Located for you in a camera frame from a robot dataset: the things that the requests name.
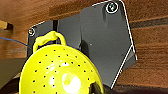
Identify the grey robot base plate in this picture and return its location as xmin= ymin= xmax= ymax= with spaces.
xmin=26 ymin=0 xmax=138 ymax=90

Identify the thin blue cable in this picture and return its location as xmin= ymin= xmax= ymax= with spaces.
xmin=0 ymin=36 xmax=30 ymax=46

